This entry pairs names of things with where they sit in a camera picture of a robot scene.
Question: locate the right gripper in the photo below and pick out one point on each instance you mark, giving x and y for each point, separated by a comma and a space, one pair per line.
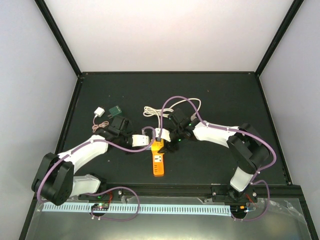
168, 147

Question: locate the black aluminium frame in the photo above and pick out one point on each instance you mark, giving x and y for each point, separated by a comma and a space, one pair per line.
244, 82

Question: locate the light blue cable duct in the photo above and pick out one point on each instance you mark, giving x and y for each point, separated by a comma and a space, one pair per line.
156, 209

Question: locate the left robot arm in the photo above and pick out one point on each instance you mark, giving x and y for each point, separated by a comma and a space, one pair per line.
56, 180

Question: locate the white usb charger plug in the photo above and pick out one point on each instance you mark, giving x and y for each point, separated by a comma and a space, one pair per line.
99, 112

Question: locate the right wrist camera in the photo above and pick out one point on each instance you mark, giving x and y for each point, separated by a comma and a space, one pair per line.
162, 134

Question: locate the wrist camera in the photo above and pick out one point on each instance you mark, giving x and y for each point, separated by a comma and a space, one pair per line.
162, 134
140, 140

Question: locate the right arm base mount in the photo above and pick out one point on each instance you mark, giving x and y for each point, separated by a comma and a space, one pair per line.
227, 194

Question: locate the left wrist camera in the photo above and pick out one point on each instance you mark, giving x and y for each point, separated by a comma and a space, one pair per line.
140, 140

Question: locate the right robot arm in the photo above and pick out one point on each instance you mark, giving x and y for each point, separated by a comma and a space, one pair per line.
246, 147

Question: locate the green cube socket adapter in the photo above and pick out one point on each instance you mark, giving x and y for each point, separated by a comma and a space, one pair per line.
114, 111

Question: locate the yellow cube socket adapter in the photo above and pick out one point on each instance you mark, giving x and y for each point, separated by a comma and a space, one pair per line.
157, 145

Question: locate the orange power strip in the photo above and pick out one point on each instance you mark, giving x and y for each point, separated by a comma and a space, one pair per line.
158, 166

